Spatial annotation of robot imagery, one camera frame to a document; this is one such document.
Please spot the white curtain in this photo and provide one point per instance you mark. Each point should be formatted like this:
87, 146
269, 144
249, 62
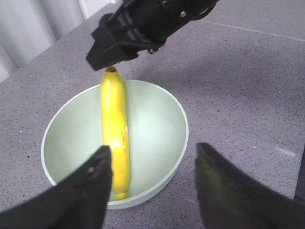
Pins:
29, 27

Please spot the green bowl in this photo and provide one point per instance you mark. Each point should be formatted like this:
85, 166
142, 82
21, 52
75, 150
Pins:
158, 137

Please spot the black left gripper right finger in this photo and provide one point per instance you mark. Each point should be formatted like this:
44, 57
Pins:
118, 38

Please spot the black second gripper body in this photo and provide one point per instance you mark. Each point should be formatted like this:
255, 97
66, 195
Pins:
155, 20

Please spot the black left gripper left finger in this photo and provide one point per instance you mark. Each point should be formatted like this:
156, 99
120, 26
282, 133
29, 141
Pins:
77, 202

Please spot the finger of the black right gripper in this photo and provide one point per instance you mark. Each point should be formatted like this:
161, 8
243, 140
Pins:
230, 199

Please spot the yellow banana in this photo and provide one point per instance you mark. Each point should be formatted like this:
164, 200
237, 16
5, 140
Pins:
115, 130

